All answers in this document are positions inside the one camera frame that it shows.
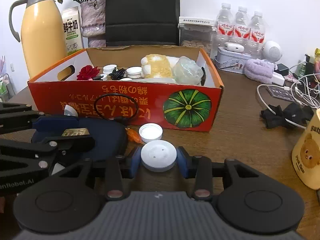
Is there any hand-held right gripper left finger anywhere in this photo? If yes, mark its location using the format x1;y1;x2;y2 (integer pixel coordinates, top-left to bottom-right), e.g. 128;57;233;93
50;146;143;201

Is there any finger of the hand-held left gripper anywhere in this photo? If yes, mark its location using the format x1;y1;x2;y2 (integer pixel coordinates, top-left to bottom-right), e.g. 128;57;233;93
0;102;80;138
0;134;96;173

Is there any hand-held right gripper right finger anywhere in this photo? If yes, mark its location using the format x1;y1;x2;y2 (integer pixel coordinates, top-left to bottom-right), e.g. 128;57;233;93
176;146;267;201

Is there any white round lid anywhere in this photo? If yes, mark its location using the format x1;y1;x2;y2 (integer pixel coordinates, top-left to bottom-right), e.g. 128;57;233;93
140;140;177;172

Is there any dark navy pouch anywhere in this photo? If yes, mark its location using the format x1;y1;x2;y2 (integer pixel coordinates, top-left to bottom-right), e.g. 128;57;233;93
31;116;128;163

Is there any red cardboard box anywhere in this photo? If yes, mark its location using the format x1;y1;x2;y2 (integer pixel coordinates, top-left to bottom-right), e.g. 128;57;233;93
27;44;225;133

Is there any red artificial flower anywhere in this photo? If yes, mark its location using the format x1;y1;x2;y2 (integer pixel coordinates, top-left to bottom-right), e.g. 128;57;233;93
76;65;100;81

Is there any black braided cable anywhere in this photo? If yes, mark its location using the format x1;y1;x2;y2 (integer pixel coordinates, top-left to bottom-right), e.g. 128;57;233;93
109;68;127;81

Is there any ribbed white bottle cap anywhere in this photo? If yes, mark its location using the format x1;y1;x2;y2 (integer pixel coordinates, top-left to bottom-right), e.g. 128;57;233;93
126;66;142;79

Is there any clear plastic bag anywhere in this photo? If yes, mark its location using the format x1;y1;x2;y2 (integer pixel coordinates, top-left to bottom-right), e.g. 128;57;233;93
172;56;204;85

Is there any yellow plush toy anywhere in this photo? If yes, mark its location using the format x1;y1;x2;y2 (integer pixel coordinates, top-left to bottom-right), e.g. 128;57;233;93
140;54;179;79

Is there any orange candy wrapper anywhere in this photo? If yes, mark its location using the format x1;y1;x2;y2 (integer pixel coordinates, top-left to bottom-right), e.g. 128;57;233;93
126;127;145;144

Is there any wide white bottle cap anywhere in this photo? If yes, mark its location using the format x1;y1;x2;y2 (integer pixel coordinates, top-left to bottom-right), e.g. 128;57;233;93
139;123;163;143

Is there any yellow thermos jug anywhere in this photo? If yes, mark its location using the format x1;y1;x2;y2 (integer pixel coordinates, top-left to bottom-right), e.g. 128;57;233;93
9;0;68;80

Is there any white milk carton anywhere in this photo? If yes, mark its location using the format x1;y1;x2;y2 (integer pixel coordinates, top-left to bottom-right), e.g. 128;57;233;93
61;6;84;55

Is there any black cloth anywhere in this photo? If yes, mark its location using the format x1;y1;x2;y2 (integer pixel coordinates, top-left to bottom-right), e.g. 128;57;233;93
261;102;314;129

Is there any grey tin box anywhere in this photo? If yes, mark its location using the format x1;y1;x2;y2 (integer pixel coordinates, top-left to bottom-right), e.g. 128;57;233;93
214;46;253;74

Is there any purple vase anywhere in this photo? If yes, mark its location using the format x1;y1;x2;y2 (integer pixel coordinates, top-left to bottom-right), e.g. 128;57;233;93
80;0;107;48

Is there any dark square card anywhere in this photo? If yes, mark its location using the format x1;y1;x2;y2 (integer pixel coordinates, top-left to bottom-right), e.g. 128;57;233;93
265;85;298;102

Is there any purple fluffy cloth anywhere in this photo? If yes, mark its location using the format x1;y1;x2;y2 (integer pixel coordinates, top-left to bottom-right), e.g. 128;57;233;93
244;58;275;84

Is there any yellow bear mug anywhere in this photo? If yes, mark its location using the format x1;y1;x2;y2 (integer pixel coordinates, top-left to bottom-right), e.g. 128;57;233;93
291;108;320;190

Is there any clear storage container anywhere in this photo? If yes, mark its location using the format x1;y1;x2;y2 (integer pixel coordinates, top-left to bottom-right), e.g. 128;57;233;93
178;16;217;55

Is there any white charger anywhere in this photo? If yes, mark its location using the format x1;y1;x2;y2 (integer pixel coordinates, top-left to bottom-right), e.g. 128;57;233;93
271;70;285;86

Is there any white earbud case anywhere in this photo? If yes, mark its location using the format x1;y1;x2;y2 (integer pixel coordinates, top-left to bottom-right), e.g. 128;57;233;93
223;42;245;53

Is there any white round speaker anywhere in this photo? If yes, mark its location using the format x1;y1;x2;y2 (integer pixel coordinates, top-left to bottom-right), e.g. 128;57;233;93
261;40;283;64

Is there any black paper bag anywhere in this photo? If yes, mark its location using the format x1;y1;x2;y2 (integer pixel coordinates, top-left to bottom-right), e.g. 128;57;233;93
105;0;180;47

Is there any thin black cable loop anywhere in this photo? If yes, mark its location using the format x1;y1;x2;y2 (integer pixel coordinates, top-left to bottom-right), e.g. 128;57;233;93
95;94;139;125

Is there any wire storage rack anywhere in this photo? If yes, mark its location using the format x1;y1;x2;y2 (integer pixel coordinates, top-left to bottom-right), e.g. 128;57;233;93
0;74;15;98

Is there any white charging cable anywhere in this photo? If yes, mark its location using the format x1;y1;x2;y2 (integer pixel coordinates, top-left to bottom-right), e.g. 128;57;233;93
257;74;320;130

